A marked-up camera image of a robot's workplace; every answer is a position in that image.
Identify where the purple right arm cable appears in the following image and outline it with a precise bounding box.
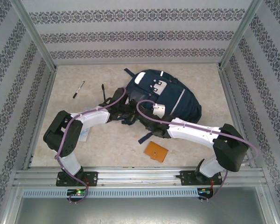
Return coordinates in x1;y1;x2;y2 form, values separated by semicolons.
135;99;258;201

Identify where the silver marker pen black cap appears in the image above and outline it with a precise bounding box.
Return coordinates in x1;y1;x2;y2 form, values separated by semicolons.
72;80;85;99

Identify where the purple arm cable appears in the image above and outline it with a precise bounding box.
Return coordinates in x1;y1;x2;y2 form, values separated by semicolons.
135;99;258;201
55;87;127;205

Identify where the grey metal shelf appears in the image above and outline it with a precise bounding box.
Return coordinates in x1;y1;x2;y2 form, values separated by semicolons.
13;197;277;224

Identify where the orange leather wallet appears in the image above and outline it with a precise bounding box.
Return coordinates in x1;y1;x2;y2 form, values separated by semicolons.
143;140;169;163

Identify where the aluminium side rail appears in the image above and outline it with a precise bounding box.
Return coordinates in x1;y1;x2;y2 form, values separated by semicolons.
218;66;257;168
22;70;58;170

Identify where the navy blue backpack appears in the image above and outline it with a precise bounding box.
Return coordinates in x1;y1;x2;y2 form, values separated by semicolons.
123;68;203;145

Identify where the pale blue banknote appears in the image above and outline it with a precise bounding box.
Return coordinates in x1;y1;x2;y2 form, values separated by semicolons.
78;126;91;142

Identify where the aluminium frame post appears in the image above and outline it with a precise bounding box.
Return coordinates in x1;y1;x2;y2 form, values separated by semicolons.
10;0;59;73
217;0;264;70

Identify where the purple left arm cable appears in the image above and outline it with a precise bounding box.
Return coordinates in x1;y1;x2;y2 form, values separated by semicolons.
55;87;127;205

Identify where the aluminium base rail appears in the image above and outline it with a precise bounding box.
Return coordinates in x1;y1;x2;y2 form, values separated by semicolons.
13;166;265;188

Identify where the slotted grey cable duct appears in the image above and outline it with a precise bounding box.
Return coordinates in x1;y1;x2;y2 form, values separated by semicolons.
21;188;199;199

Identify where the small controller circuit board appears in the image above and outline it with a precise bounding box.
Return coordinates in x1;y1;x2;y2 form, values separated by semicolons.
67;188;87;197
197;188;214;196

